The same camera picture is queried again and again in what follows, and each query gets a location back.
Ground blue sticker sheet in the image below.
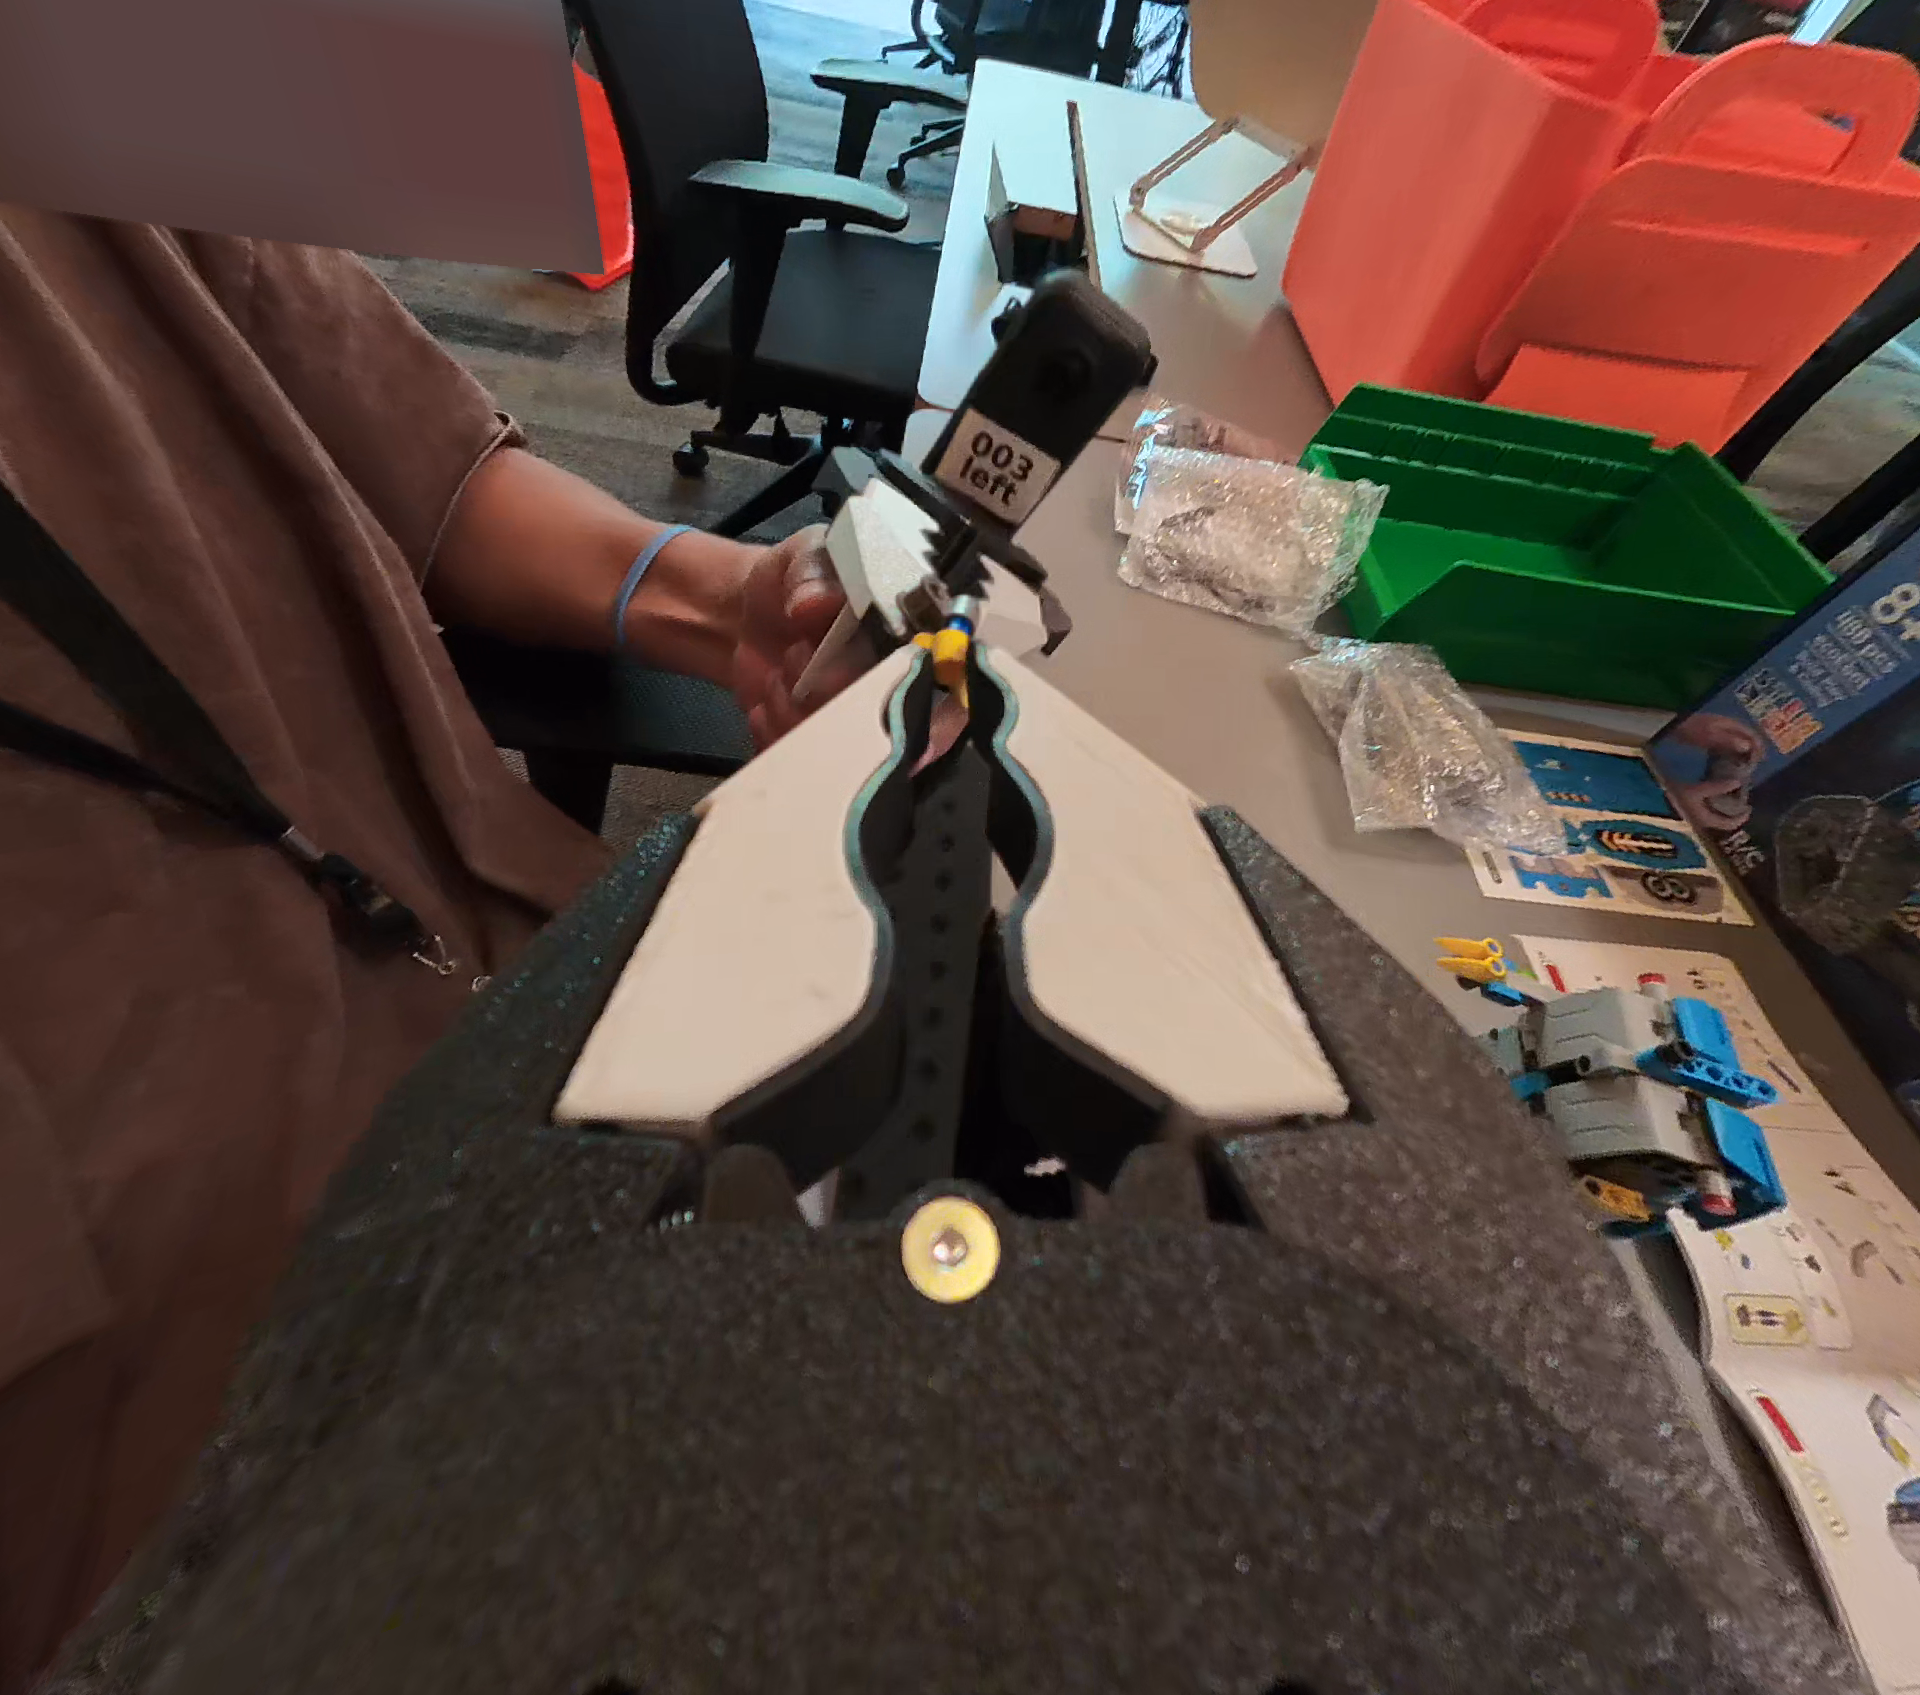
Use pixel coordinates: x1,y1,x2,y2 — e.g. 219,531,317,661
1463,727,1754,929

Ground green flat box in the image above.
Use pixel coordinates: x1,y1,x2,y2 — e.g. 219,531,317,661
1297,381,1837,709

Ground black cable plug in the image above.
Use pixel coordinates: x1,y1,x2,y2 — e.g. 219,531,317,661
277,825,460,977

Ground dark blue robot kit box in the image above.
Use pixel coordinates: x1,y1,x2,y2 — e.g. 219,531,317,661
1642,525,1920,1127

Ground open instruction booklet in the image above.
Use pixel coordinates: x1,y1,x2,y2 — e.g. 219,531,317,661
1515,933,1920,1695

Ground person's left hand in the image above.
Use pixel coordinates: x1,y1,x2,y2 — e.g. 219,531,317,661
726,525,971,767

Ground blue grey brick robot model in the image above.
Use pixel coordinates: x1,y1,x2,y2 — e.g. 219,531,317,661
1433,933,1790,1239

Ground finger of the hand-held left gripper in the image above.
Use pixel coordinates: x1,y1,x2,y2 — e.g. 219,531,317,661
825,483,963,647
966,577,1053,661

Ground brown shirt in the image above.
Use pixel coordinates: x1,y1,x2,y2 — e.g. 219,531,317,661
0,209,618,1666

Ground blue wristband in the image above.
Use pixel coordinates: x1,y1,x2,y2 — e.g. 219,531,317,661
612,521,700,661

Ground small brown open box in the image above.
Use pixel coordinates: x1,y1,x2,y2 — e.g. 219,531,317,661
982,101,1105,287

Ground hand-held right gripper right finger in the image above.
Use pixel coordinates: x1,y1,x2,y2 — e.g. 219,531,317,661
960,641,1349,1193

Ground white side table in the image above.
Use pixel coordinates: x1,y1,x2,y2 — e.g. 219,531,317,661
900,57,1338,467

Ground orange traffic cone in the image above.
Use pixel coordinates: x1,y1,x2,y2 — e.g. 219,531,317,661
563,59,637,293

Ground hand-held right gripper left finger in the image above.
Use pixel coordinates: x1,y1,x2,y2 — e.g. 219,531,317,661
554,645,924,1193

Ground clear plastic bags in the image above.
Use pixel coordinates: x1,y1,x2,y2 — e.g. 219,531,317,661
1112,405,1391,635

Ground black armrest office chair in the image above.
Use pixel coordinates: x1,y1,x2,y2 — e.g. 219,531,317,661
516,0,978,527

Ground crumpled bubble wrap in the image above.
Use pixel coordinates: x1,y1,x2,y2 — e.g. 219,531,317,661
1290,637,1571,853

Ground orange carrier case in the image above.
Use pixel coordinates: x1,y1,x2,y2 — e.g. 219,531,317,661
1283,0,1920,451

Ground person's left forearm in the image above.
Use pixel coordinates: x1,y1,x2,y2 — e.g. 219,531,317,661
426,449,752,677

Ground grey desk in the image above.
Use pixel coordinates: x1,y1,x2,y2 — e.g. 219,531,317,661
974,435,1920,1695

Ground black shoulder strap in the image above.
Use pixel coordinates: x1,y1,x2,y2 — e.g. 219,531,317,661
0,479,302,857

